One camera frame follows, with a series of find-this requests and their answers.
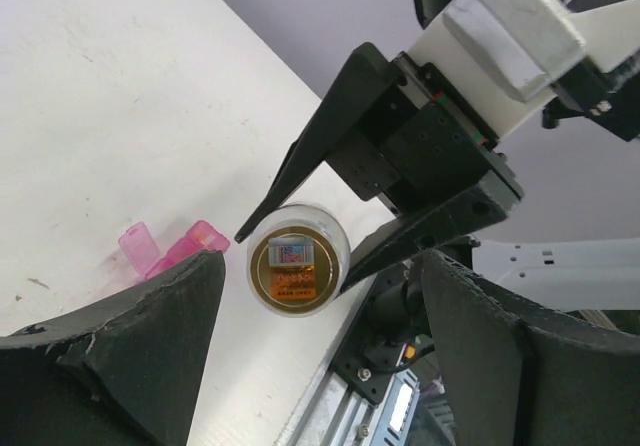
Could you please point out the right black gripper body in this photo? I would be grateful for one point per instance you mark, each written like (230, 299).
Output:
(419, 144)

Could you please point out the pink pill organizer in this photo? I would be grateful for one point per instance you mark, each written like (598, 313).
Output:
(148, 261)

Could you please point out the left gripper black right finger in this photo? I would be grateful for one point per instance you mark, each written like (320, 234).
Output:
(518, 373)

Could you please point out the aluminium mounting rail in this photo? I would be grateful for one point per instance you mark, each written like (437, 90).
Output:
(330, 412)

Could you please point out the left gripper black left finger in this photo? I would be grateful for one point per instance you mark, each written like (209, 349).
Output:
(125, 370)

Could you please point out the clear pill bottle orange cap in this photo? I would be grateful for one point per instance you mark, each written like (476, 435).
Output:
(298, 258)

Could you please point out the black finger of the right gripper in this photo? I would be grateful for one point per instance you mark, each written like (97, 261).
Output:
(467, 212)
(363, 79)

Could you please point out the grey slotted cable duct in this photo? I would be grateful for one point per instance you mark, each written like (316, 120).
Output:
(398, 411)

